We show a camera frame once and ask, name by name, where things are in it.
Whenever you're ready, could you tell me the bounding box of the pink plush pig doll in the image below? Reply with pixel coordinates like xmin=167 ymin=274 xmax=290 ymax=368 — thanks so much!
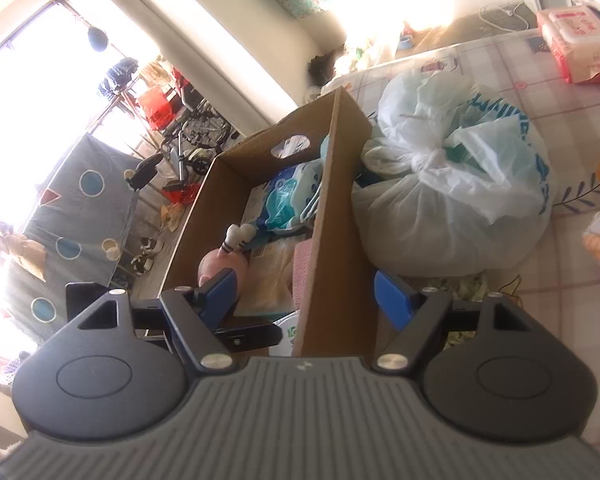
xmin=197 ymin=223 xmax=257 ymax=294

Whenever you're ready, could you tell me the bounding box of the white tissue pack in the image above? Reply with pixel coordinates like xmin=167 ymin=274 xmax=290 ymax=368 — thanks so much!
xmin=234 ymin=236 xmax=303 ymax=318

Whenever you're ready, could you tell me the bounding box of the pink knitted cloth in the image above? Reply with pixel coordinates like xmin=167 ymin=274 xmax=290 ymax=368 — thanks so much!
xmin=292 ymin=240 xmax=312 ymax=310

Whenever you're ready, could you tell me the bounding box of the blue wet wipes pack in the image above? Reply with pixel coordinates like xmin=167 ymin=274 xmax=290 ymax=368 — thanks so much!
xmin=266 ymin=159 xmax=321 ymax=234

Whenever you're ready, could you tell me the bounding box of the white yogurt cup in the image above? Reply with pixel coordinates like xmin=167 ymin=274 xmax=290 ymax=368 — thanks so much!
xmin=270 ymin=310 xmax=300 ymax=358

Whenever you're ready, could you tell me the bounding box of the blue mask box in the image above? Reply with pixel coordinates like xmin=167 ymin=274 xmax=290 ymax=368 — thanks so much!
xmin=240 ymin=182 xmax=273 ymax=231

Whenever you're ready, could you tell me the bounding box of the blue checkered towel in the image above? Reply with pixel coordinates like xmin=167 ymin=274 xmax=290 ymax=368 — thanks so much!
xmin=300 ymin=134 xmax=330 ymax=223

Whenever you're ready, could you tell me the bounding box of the brown cardboard box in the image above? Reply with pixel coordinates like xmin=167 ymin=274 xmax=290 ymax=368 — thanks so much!
xmin=161 ymin=89 xmax=378 ymax=359

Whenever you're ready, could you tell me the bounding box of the grey sheet with circles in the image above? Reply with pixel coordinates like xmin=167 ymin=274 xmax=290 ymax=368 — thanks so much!
xmin=7 ymin=134 xmax=140 ymax=344

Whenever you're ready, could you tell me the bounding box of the white tied plastic bag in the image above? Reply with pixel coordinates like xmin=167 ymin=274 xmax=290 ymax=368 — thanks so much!
xmin=351 ymin=70 xmax=557 ymax=278

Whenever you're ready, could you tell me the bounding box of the wheelchair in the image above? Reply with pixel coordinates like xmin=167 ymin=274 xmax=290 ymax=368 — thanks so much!
xmin=135 ymin=67 xmax=242 ymax=200

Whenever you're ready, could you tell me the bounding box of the red plastic bag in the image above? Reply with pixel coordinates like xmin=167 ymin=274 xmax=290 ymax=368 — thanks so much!
xmin=137 ymin=86 xmax=182 ymax=130

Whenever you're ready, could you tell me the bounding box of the pile of bags on floor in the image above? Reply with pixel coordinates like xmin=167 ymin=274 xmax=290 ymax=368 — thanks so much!
xmin=306 ymin=21 xmax=464 ymax=87

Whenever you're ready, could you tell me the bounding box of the plaid cartoon bed sheet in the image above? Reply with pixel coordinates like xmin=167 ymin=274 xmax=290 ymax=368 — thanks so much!
xmin=326 ymin=30 xmax=600 ymax=449

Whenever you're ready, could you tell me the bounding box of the pink wet wipes pack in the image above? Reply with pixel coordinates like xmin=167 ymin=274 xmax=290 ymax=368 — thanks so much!
xmin=535 ymin=6 xmax=600 ymax=84

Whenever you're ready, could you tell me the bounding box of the white power cable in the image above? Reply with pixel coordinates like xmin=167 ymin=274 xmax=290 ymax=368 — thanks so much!
xmin=478 ymin=1 xmax=531 ymax=34

